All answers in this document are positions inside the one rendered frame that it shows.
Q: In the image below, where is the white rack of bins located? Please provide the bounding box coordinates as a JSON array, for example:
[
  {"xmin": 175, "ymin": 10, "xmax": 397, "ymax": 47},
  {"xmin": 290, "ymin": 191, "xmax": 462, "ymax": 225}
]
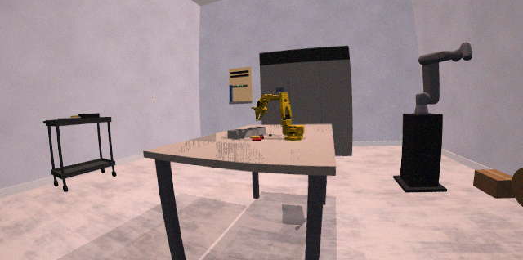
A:
[{"xmin": 227, "ymin": 127, "xmax": 266, "ymax": 140}]

